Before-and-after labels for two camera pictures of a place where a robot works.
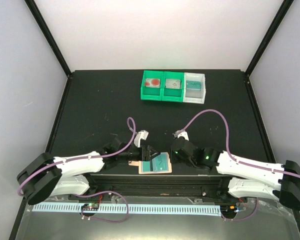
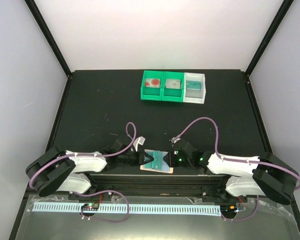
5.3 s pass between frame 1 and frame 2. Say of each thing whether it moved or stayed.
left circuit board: stayed
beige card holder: moved
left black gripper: moved
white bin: stayed
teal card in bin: stayed
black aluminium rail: stayed
